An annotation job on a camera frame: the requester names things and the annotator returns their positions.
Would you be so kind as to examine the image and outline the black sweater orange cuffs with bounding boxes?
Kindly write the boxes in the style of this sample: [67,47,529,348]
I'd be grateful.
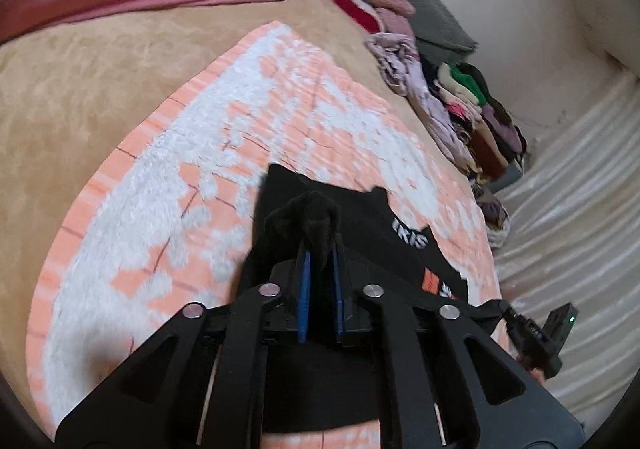
[234,163,504,435]

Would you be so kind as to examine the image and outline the purple clothes in bag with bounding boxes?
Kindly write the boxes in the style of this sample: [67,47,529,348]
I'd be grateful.
[471,183,511,250]

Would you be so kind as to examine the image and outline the stack of folded clothes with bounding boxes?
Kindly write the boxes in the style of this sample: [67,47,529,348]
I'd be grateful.
[427,62,528,192]

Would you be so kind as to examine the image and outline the person's right hand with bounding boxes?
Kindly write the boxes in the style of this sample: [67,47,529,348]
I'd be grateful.
[516,354,546,386]

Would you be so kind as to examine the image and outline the shiny white curtain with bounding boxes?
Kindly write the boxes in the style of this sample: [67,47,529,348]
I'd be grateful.
[494,71,639,434]

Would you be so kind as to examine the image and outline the orange white plaid blanket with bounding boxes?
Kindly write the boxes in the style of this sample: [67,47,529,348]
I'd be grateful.
[26,22,500,434]

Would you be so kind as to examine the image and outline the lilac crumpled garment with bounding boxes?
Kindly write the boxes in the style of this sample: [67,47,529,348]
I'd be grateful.
[366,33,476,174]

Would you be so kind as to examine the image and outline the beige fleece bed sheet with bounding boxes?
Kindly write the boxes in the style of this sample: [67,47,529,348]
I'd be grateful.
[0,0,452,410]

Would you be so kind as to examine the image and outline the red folded cloth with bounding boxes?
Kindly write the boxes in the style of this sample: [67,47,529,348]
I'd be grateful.
[331,0,381,34]

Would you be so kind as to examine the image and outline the pink fuzzy pillow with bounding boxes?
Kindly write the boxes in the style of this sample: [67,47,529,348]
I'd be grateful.
[368,0,416,37]

